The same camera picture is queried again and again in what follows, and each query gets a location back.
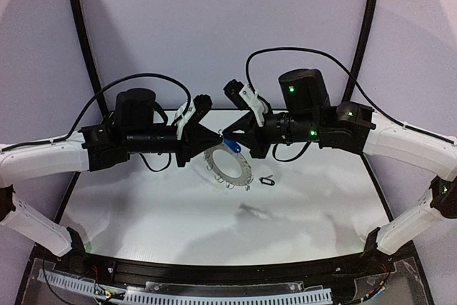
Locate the blue key tag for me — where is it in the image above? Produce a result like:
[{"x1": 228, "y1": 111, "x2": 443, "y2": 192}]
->
[{"x1": 223, "y1": 138, "x2": 241, "y2": 154}]

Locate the perforated metal key ring disc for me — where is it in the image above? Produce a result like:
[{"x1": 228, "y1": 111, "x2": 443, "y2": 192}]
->
[{"x1": 204, "y1": 129, "x2": 253, "y2": 191}]

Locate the black key tag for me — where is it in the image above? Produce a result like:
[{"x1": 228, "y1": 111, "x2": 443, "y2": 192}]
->
[{"x1": 258, "y1": 175, "x2": 276, "y2": 186}]

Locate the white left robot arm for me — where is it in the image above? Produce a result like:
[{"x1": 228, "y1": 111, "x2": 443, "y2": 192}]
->
[{"x1": 1, "y1": 88, "x2": 222, "y2": 257}]

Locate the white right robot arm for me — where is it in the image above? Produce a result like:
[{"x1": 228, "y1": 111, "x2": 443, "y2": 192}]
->
[{"x1": 223, "y1": 69, "x2": 456, "y2": 256}]

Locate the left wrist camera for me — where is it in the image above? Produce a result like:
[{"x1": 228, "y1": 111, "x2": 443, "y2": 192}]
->
[{"x1": 172, "y1": 94, "x2": 213, "y2": 140}]

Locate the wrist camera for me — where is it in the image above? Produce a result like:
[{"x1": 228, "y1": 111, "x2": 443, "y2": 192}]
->
[
  {"x1": 172, "y1": 94, "x2": 213, "y2": 140},
  {"x1": 224, "y1": 79, "x2": 271, "y2": 127}
]

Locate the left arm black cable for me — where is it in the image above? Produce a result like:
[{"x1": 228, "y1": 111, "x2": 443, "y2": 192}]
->
[{"x1": 0, "y1": 71, "x2": 192, "y2": 172}]

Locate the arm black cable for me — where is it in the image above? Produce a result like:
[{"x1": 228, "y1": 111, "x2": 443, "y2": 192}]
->
[
  {"x1": 0, "y1": 71, "x2": 192, "y2": 172},
  {"x1": 245, "y1": 46, "x2": 457, "y2": 161}
]

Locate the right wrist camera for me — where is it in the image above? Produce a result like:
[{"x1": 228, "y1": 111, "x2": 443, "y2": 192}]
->
[{"x1": 224, "y1": 79, "x2": 271, "y2": 127}]

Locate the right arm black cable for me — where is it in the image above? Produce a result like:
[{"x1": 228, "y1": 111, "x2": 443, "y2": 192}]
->
[{"x1": 245, "y1": 46, "x2": 457, "y2": 161}]

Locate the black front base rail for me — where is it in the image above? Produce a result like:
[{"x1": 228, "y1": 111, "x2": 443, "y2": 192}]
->
[{"x1": 30, "y1": 244, "x2": 426, "y2": 294}]

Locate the white slotted cable duct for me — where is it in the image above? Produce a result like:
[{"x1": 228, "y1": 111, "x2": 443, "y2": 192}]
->
[{"x1": 34, "y1": 269, "x2": 333, "y2": 305}]

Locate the right black frame post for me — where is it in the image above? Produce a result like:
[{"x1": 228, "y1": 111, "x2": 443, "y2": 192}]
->
[{"x1": 342, "y1": 0, "x2": 383, "y2": 102}]

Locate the black frame post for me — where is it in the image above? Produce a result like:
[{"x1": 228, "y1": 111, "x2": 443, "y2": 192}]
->
[
  {"x1": 63, "y1": 0, "x2": 110, "y2": 115},
  {"x1": 342, "y1": 0, "x2": 383, "y2": 102}
]

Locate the left black frame post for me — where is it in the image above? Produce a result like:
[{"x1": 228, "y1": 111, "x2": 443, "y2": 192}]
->
[{"x1": 63, "y1": 0, "x2": 110, "y2": 115}]

